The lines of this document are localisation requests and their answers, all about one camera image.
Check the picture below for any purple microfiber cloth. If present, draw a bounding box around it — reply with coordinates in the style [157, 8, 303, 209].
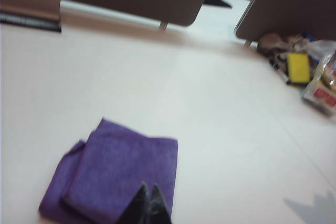
[38, 117, 180, 224]

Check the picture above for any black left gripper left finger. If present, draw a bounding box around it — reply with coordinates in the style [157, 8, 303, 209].
[121, 183, 150, 224]

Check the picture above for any black marker pen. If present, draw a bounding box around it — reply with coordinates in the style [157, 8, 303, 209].
[271, 61, 292, 86]

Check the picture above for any crumpled brown cloth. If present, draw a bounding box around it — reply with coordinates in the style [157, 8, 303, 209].
[255, 31, 313, 60]

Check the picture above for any narrow brown desk divider panel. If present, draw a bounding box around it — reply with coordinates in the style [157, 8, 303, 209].
[234, 0, 336, 44]

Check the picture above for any beige cable tray flap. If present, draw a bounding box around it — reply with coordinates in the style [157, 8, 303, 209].
[0, 0, 63, 34]

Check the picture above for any clear plastic snack bag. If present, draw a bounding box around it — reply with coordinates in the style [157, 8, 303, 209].
[302, 38, 336, 116]

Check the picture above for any yellow sponge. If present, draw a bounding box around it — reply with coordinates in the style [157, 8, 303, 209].
[285, 52, 312, 85]

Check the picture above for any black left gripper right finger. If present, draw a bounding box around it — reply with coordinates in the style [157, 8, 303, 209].
[148, 183, 172, 224]

